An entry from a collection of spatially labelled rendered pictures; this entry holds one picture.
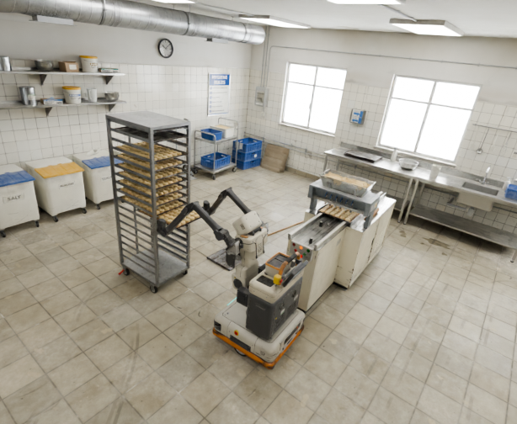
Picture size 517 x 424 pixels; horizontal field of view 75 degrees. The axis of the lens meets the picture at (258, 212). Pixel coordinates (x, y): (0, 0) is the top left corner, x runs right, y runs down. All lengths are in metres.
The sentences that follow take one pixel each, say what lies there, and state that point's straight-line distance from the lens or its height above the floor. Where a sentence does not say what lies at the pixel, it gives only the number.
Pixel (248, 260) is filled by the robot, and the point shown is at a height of 0.84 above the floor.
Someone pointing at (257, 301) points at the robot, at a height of 0.66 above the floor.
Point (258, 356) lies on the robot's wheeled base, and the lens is 3.15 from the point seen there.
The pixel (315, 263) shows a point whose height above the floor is 0.69.
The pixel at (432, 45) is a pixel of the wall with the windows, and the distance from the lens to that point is 6.75.
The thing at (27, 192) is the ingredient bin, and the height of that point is 0.55.
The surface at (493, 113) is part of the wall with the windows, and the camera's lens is 6.58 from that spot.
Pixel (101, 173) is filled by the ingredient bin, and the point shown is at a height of 0.59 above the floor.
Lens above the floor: 2.49
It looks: 25 degrees down
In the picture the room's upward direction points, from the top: 6 degrees clockwise
